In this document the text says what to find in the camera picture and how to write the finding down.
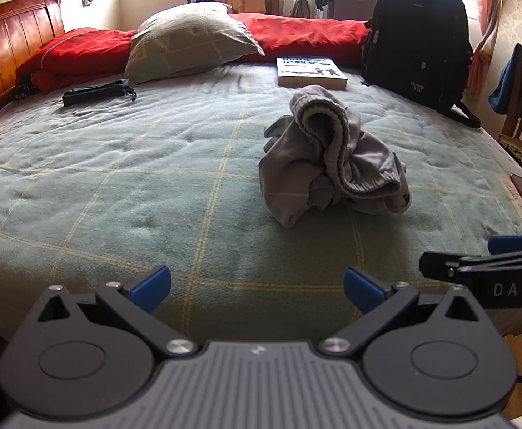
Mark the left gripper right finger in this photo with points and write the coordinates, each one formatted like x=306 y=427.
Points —
x=381 y=305

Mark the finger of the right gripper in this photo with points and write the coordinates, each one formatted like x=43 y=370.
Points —
x=503 y=244
x=456 y=268

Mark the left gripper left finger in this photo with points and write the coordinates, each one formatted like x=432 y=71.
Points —
x=133 y=303

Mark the grey sweatpants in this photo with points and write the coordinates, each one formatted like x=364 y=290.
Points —
x=319 y=155

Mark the black folded umbrella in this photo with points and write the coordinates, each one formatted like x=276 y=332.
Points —
x=115 y=89

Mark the black backpack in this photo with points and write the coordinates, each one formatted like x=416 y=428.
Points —
x=420 y=49

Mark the white blue paperback book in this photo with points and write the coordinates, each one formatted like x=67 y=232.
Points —
x=296 y=72

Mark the red duvet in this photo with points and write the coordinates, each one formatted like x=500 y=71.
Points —
x=86 y=53

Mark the grey-green plaid pillow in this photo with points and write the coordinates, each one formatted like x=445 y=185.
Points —
x=187 y=39

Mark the orange curtain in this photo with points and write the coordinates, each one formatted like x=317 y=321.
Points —
x=489 y=12

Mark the orange wooden headboard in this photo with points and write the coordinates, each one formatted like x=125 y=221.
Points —
x=25 y=25

